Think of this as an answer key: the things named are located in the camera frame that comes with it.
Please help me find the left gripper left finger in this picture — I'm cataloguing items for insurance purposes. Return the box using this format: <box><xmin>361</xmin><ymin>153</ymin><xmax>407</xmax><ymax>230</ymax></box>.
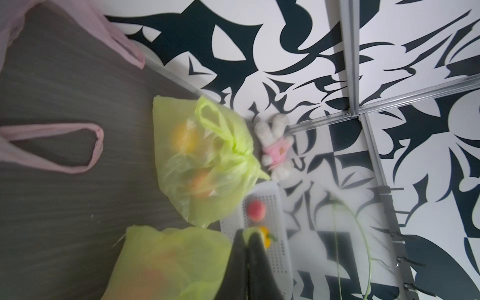
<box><xmin>214</xmin><ymin>229</ymin><xmax>248</xmax><ymax>300</ymax></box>

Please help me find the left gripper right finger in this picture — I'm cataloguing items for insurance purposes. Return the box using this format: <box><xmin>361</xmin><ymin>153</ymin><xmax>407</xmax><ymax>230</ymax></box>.
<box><xmin>247</xmin><ymin>232</ymin><xmax>283</xmax><ymax>300</ymax></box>

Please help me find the green plastic bag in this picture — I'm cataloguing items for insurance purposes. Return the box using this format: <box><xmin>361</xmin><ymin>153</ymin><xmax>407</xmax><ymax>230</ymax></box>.
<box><xmin>152</xmin><ymin>96</ymin><xmax>270</xmax><ymax>228</ymax></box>
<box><xmin>103</xmin><ymin>226</ymin><xmax>259</xmax><ymax>300</ymax></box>

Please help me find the pink peach top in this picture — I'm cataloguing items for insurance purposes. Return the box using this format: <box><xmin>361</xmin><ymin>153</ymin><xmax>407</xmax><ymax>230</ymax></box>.
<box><xmin>247</xmin><ymin>199</ymin><xmax>266</xmax><ymax>223</ymax></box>

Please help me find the white plastic basket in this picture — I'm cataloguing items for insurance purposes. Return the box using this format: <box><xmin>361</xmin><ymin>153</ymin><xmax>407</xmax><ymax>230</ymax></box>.
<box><xmin>220</xmin><ymin>181</ymin><xmax>293</xmax><ymax>300</ymax></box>

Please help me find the pink plastic bag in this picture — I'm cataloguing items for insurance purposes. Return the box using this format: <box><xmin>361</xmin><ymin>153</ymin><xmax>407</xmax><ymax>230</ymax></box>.
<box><xmin>0</xmin><ymin>0</ymin><xmax>146</xmax><ymax>175</ymax></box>

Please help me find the yellow orange fruit with leaf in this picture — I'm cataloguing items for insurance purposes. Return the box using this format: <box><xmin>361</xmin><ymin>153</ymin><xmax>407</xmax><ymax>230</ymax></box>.
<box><xmin>258</xmin><ymin>226</ymin><xmax>278</xmax><ymax>250</ymax></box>

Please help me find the green hoop hanger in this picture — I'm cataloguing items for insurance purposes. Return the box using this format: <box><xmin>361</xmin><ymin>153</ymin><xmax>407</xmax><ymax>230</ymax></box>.
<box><xmin>329</xmin><ymin>196</ymin><xmax>373</xmax><ymax>300</ymax></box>

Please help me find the white plush bunny pink shirt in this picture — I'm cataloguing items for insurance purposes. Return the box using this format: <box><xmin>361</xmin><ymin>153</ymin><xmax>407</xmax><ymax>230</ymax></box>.
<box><xmin>254</xmin><ymin>114</ymin><xmax>295</xmax><ymax>183</ymax></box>

